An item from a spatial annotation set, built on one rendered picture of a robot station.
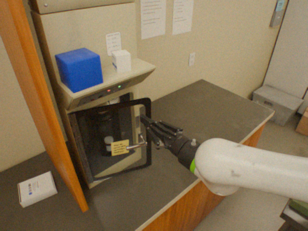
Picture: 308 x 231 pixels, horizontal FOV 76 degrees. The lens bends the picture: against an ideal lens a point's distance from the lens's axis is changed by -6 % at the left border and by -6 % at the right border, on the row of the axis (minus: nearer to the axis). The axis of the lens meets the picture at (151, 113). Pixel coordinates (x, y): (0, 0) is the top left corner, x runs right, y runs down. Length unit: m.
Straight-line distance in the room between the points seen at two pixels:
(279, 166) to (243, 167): 0.07
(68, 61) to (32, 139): 0.79
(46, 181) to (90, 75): 0.66
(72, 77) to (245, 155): 0.47
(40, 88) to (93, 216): 0.61
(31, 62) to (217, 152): 0.49
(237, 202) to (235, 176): 1.77
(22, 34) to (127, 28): 0.37
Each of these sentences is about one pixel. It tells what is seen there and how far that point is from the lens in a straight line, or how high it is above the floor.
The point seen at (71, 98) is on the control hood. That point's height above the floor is 1.50.
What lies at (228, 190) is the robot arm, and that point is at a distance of 0.61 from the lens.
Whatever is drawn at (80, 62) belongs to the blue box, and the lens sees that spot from 0.60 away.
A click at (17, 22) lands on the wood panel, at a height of 1.72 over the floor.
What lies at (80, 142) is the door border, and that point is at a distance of 0.85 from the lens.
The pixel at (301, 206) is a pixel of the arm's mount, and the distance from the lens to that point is 1.15.
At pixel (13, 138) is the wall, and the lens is 1.29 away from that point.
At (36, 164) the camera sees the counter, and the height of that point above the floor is 0.94.
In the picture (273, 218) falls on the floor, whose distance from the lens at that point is 2.29.
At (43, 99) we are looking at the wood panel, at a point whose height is 1.52.
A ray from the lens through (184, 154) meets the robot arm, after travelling 0.65.
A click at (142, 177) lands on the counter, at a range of 1.08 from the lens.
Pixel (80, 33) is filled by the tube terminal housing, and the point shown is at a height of 1.64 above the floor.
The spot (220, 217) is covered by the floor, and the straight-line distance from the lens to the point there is 2.12.
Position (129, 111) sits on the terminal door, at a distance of 0.80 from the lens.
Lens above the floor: 1.80
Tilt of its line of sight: 36 degrees down
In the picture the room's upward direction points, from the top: straight up
